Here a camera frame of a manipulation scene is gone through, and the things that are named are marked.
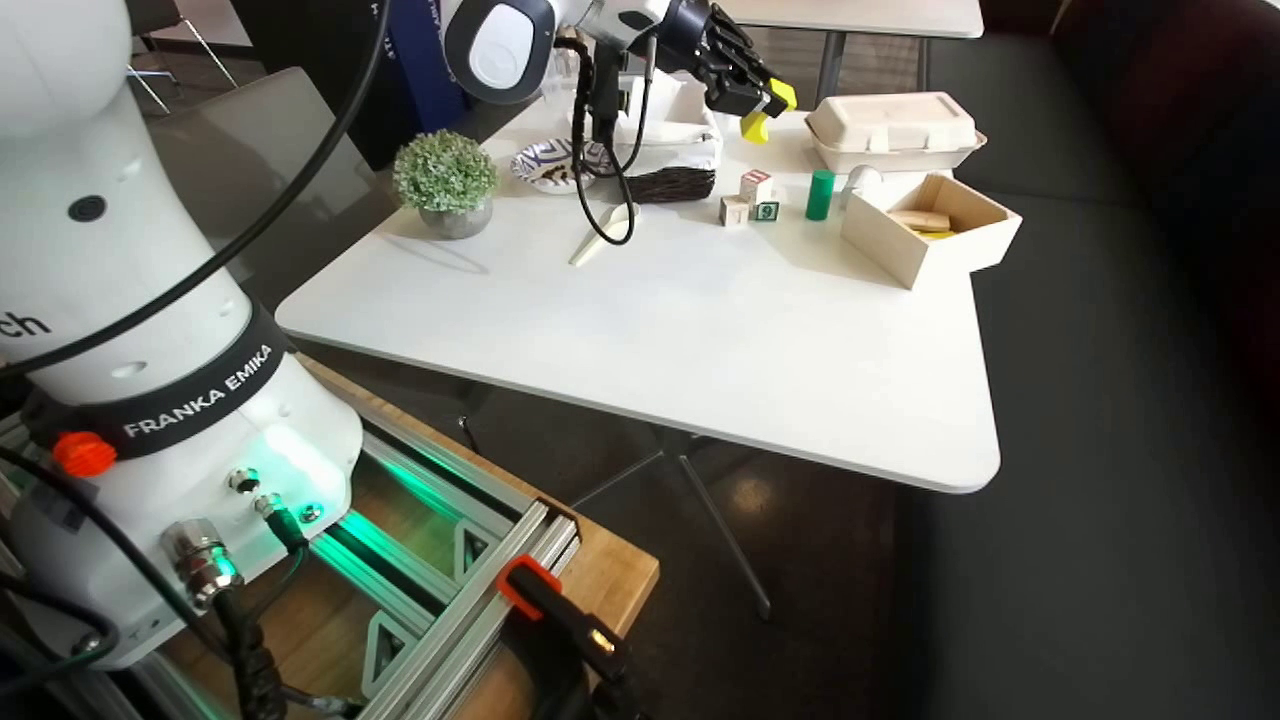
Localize thick black base cable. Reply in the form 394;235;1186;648
210;586;291;720

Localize thin black base cable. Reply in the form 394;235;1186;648
0;397;177;720

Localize wooden piece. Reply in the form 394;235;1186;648
887;205;955;239

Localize white foam clamshell container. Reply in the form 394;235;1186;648
798;87;991;177

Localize metal table leg frame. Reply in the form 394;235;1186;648
570;437;776;616

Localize wooden base board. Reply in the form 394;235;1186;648
172;353;665;720

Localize light wooden box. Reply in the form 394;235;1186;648
834;171;1026;293

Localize aluminium profile frame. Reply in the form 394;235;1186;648
302;424;582;720

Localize grey chair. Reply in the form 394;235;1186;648
135;63;404;293

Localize white cloth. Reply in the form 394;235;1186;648
624;73;725;177

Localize yellow block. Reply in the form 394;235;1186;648
734;78;802;148

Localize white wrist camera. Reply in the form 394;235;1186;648
582;0;673;63

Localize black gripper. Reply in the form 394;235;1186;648
656;0;788;126

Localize orange black clamp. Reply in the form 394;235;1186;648
497;551;643;720

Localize green potted plant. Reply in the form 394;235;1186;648
387;129;506;243

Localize green cylinder block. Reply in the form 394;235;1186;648
802;166;839;224

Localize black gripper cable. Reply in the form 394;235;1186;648
0;0;646;386

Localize white background table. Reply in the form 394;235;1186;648
715;0;991;96

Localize clear plastic bin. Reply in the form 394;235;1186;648
534;37;746;146

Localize dark blue cabinet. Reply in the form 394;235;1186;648
230;0;472;171

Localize dark woven basket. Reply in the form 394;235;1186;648
624;157;725;209

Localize dark chair metal legs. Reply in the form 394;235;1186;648
122;0;244;115

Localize orange round knob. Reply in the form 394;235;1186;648
47;429;120;483

